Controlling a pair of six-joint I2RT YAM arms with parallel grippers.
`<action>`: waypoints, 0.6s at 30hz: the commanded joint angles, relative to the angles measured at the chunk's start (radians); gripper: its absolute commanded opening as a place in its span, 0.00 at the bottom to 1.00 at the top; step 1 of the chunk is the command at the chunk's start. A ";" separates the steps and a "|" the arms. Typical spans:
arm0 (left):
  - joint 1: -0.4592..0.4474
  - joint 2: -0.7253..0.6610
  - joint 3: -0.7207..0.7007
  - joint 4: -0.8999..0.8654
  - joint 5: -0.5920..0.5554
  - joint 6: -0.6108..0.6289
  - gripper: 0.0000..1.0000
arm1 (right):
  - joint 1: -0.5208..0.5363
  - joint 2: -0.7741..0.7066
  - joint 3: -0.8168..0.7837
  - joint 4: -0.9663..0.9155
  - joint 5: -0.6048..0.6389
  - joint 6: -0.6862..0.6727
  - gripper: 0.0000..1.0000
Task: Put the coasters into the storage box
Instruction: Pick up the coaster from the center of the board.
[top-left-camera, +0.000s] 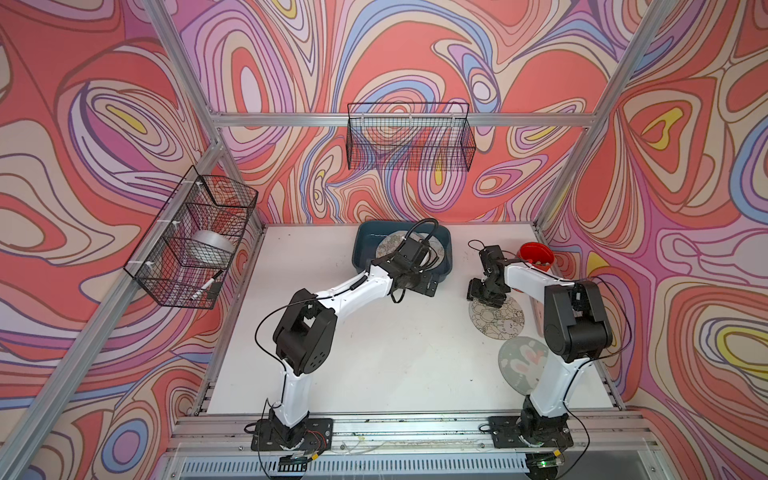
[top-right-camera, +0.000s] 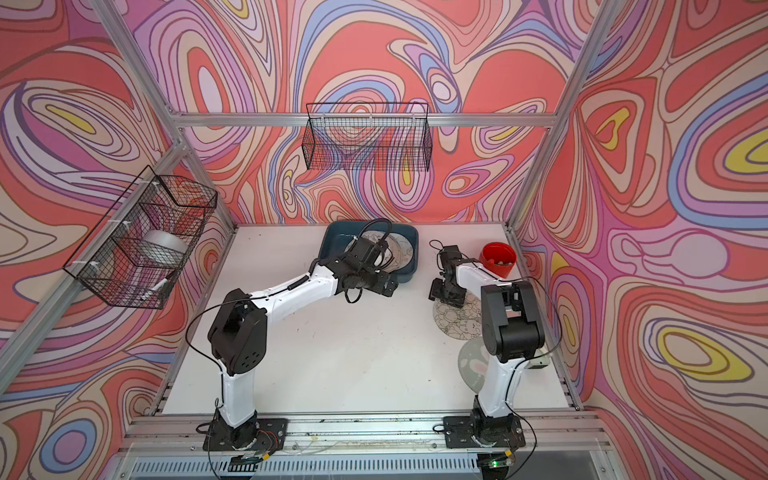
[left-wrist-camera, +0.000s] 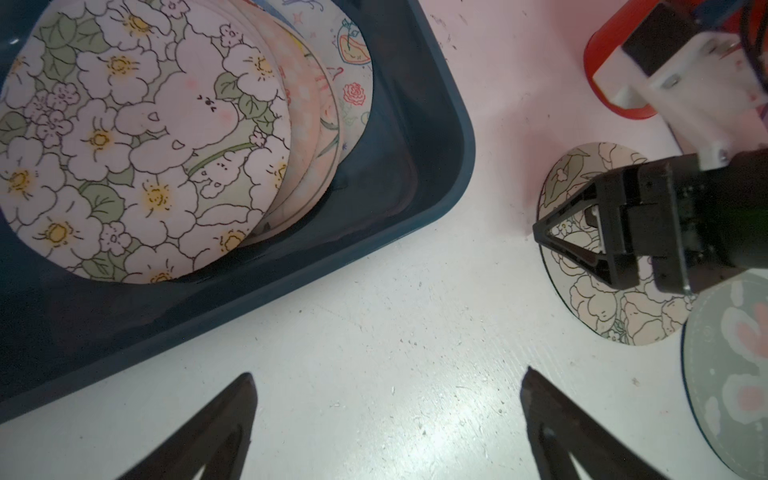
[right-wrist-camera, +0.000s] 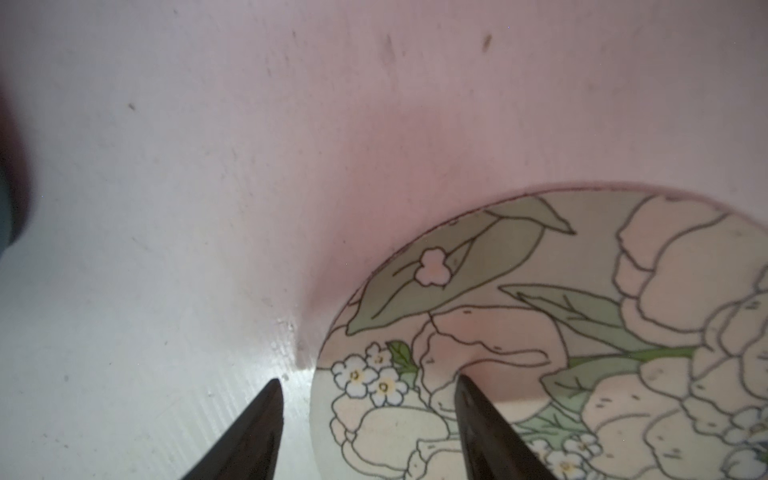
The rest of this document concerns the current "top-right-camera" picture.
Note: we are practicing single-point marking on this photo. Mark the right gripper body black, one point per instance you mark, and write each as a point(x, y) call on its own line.
point(449, 293)

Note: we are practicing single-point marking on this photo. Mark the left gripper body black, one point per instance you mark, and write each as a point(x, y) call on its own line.
point(376, 281)

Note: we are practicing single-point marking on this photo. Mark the white butterfly star coaster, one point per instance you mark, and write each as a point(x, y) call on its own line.
point(408, 253)

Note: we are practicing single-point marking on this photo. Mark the white floral green coaster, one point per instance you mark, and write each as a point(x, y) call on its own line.
point(395, 255)

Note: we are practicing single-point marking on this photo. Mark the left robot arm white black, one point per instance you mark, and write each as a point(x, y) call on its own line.
point(238, 334)

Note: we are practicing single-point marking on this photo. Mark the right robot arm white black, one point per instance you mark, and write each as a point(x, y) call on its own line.
point(511, 324)

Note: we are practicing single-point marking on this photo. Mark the teal plastic storage box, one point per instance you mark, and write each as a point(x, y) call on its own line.
point(340, 234)

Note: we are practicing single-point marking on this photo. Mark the white green animal coaster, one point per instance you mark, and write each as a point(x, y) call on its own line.
point(464, 323)

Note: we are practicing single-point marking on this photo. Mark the red cup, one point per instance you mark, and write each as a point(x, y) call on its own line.
point(498, 258)

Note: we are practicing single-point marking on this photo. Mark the pale green small device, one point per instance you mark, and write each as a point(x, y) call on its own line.
point(540, 360)

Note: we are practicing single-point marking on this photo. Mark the white marker in basket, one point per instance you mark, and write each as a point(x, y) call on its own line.
point(154, 290)

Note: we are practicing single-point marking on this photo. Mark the white roll in basket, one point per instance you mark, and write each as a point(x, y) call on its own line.
point(162, 249)

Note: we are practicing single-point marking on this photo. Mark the black wire basket back wall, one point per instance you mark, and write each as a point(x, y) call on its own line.
point(367, 136)

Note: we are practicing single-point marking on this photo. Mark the black wire basket wall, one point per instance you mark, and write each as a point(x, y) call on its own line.
point(112, 269)
point(367, 136)

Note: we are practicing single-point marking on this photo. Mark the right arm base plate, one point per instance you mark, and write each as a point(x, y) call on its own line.
point(464, 432)

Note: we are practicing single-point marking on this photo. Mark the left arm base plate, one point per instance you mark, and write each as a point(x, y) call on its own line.
point(265, 435)

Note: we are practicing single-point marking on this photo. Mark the black wire basket left wall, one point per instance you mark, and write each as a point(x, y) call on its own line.
point(112, 269)

